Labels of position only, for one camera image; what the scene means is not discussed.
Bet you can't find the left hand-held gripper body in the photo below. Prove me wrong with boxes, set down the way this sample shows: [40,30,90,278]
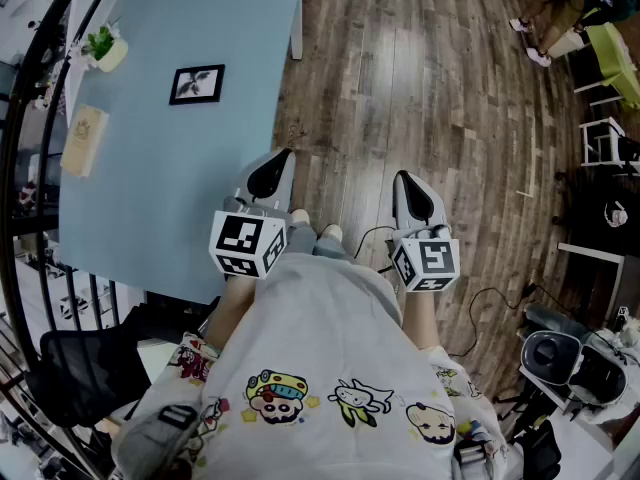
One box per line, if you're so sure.
[208,195,295,280]

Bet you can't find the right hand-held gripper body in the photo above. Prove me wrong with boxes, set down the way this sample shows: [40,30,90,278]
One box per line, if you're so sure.
[387,222,462,295]

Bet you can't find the black framed photo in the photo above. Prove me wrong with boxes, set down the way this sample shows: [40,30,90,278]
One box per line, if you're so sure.
[168,63,226,107]

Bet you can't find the person's right forearm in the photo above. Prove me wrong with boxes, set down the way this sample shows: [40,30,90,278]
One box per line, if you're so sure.
[401,290,442,353]

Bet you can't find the person's left forearm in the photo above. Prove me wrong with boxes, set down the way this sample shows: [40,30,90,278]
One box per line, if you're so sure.
[203,273,261,364]

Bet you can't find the person's grey trousers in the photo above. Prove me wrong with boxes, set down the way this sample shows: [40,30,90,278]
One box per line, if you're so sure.
[285,220,351,262]

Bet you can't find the person's white cartoon-print shirt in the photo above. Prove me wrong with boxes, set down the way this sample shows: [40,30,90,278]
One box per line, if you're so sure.
[110,251,512,480]

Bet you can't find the white round case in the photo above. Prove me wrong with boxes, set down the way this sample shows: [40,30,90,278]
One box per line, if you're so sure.
[519,330,585,387]

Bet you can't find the dark side table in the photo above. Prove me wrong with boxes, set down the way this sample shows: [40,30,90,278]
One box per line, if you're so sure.
[555,165,640,329]

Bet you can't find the potted plant in cream pot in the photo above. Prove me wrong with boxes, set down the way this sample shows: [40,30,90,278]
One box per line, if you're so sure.
[69,17,130,74]

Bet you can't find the black office chair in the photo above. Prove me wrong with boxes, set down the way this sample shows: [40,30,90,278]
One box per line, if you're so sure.
[23,295,224,429]

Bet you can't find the black round case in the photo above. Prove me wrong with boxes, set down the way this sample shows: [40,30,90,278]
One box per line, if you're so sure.
[569,345,629,405]

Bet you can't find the black metal railing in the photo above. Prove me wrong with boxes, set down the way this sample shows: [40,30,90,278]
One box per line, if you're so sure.
[0,0,151,480]

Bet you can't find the white side table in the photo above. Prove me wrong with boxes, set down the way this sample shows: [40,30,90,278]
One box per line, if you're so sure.
[517,362,640,469]

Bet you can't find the green chair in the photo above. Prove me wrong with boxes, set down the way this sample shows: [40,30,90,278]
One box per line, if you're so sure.
[572,21,640,110]

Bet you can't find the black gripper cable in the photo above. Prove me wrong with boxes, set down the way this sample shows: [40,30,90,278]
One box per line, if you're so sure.
[352,225,401,274]

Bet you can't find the black floor cable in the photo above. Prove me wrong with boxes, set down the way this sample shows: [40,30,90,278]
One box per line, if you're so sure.
[448,287,534,359]

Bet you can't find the white wooden stool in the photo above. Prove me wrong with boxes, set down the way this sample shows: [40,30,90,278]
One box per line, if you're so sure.
[578,116,640,169]

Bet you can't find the grey backpack strap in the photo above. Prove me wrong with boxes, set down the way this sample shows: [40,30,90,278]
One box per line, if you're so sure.
[119,403,201,480]
[452,430,504,480]

